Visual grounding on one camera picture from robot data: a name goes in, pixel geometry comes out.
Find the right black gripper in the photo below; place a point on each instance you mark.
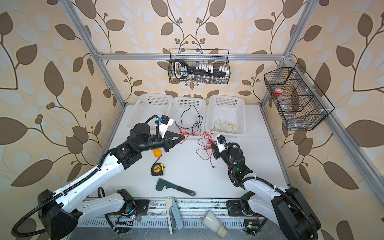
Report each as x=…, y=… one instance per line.
x=215, y=148

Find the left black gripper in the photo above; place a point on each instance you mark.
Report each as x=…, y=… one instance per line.
x=169, y=141

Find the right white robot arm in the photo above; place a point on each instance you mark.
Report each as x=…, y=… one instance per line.
x=287, y=208

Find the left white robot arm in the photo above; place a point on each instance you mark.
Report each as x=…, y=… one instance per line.
x=60, y=211

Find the yellow corn cob toy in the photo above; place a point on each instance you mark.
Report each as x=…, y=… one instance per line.
x=157, y=153

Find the yellow black tape measure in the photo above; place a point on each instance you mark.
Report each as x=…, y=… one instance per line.
x=157, y=169

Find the middle white plastic basket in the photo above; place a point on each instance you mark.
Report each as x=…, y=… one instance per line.
x=188, y=114

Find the white plastic basket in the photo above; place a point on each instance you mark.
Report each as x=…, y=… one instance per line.
x=188, y=114
x=148, y=105
x=226, y=115

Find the right white plastic basket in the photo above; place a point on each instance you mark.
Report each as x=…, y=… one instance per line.
x=226, y=115

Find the left white plastic basket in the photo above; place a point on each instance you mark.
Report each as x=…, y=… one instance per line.
x=148, y=105

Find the green black pipe wrench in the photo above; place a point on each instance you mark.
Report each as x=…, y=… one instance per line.
x=161, y=184

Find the black socket set holder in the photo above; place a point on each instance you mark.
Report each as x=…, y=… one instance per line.
x=182, y=70

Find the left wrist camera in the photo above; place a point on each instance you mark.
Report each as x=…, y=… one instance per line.
x=162, y=125

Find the back black wire basket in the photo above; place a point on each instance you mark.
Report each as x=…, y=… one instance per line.
x=216, y=57

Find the black wire basket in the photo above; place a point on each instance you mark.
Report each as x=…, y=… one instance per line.
x=216, y=57
x=303, y=105

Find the red item in wire basket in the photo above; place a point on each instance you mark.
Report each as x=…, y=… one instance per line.
x=278, y=91

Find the right black wire basket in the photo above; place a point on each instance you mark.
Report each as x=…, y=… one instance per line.
x=303, y=105

